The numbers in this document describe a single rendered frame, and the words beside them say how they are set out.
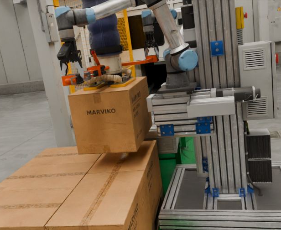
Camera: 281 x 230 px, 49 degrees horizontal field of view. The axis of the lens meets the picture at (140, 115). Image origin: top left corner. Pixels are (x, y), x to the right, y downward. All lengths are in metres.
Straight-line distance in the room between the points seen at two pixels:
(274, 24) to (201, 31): 9.06
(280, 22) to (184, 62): 9.44
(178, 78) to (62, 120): 1.99
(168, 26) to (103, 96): 0.57
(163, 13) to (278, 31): 9.48
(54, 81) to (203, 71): 1.94
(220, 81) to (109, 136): 0.80
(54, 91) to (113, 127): 1.71
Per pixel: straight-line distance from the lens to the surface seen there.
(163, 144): 2.62
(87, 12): 1.64
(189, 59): 1.77
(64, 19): 1.62
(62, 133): 3.65
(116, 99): 1.90
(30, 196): 2.00
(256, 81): 2.04
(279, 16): 11.10
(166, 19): 1.74
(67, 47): 1.59
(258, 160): 2.29
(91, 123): 2.00
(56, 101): 3.57
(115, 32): 2.14
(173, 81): 1.90
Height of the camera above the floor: 1.33
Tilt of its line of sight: 13 degrees down
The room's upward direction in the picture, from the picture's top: 8 degrees counter-clockwise
